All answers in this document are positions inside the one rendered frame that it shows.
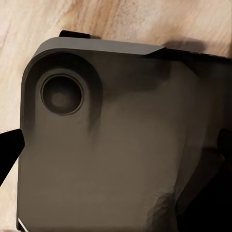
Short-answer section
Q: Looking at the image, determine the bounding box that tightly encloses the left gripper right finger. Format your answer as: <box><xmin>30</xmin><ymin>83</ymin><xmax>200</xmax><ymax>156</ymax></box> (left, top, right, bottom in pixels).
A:
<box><xmin>217</xmin><ymin>128</ymin><xmax>232</xmax><ymax>167</ymax></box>

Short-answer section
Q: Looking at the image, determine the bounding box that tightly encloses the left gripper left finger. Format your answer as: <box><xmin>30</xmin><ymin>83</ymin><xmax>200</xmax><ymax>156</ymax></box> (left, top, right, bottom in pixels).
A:
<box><xmin>0</xmin><ymin>129</ymin><xmax>25</xmax><ymax>186</ymax></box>

